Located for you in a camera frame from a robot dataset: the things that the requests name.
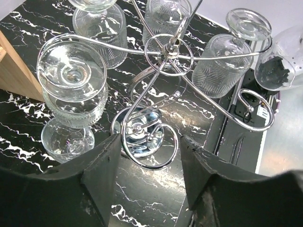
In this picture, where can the wooden two-tier shelf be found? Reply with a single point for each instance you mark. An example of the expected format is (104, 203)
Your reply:
(15, 76)

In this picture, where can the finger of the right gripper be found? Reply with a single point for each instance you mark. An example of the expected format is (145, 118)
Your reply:
(272, 73)

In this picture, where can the chrome wine glass rack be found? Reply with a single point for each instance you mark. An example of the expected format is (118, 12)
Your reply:
(141, 119)

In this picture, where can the clear stemmed wine glass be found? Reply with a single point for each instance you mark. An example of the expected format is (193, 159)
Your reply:
(64, 143)
(288, 44)

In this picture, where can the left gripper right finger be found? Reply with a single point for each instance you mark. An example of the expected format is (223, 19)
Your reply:
(223, 195)

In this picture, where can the ribbed goblet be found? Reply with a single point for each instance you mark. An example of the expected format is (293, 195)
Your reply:
(228, 54)
(102, 20)
(165, 16)
(73, 77)

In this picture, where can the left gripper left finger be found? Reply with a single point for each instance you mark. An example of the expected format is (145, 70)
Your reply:
(77, 193)

